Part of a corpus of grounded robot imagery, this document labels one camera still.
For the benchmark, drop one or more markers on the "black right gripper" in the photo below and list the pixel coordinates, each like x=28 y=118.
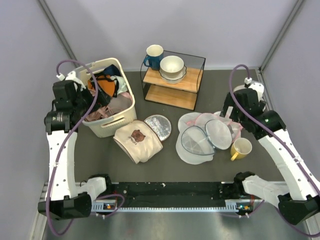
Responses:
x=228 y=102

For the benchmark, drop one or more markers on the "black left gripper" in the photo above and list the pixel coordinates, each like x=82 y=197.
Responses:
x=103 y=99

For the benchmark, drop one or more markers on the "pink bra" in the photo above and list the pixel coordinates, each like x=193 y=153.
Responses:
x=102 y=113

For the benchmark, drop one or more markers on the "orange bra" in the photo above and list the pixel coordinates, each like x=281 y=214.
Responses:
x=109 y=85

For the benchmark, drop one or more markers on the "blue zipper white mesh bag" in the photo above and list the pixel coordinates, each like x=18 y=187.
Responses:
x=198 y=144

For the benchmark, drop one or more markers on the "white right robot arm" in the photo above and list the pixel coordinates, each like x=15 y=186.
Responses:
x=299 y=198

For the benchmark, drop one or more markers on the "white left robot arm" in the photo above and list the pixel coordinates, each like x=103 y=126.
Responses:
x=64 y=199

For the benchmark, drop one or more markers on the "cream plastic laundry basket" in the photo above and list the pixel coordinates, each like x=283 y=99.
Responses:
x=107 y=126

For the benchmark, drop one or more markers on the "pink trimmed mesh laundry bag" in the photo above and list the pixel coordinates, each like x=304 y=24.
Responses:
x=200 y=119

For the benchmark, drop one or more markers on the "bear print cream bag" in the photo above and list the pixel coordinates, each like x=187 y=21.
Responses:
x=138 y=141

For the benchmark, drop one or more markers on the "pile of clothes in basket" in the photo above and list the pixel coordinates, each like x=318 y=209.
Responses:
x=123 y=99

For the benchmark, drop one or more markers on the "yellow ceramic mug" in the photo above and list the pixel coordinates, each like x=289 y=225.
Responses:
x=240 y=148

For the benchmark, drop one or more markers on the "white scalloped plate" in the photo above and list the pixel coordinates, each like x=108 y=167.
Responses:
x=175 y=78

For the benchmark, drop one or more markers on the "silver round insulated pad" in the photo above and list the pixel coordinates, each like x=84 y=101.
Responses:
x=160 y=125

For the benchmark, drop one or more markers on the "blue ceramic mug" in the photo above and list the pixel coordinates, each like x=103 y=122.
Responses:
x=154 y=55

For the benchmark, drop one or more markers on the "cream ceramic bowl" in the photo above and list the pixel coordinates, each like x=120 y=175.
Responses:
x=172 y=64

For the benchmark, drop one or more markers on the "black wire wooden shelf rack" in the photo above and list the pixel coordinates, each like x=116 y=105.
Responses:
x=178 y=89

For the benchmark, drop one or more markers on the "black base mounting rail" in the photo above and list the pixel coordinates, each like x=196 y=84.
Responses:
x=176 y=194

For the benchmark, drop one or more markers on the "grey slotted cable duct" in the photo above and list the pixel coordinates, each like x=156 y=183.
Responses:
x=109 y=207

